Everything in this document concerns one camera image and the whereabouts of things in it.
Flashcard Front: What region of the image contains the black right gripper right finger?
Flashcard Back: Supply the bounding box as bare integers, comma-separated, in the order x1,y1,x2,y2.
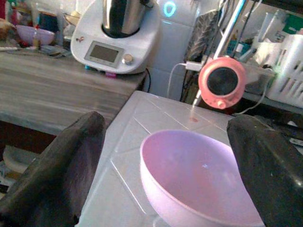
226,114,303,227

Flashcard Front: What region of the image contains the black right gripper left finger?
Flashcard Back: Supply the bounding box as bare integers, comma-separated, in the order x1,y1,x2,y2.
0,111,106,227

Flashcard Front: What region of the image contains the pink plastic bowl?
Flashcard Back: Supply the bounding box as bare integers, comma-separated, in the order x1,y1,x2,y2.
139,129,266,227

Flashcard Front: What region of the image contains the grey wooden counter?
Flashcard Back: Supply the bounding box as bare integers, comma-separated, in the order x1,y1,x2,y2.
0,44,148,135

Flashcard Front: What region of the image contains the pink round speaker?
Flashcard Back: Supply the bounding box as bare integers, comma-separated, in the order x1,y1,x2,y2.
198,56,247,110

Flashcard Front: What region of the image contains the white plastic crate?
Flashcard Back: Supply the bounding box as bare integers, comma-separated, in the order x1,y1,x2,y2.
265,34,303,102

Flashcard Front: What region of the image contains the white power adapter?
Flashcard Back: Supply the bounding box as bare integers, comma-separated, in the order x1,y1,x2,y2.
185,61,204,71

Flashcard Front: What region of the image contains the purple plastic bowl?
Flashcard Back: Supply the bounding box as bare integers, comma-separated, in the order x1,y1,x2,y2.
15,24,55,45

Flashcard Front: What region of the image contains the white kitchen food processor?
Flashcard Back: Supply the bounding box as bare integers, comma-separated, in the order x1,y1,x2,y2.
70,0,161,75

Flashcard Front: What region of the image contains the silver metal pole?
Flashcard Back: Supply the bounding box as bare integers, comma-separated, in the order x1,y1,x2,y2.
213,0,247,60

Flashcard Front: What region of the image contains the white appliance with blue light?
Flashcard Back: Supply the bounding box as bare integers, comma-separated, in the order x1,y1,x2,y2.
147,0,202,101

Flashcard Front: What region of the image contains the white charging cable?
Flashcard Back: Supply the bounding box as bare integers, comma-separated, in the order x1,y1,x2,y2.
166,62,190,98

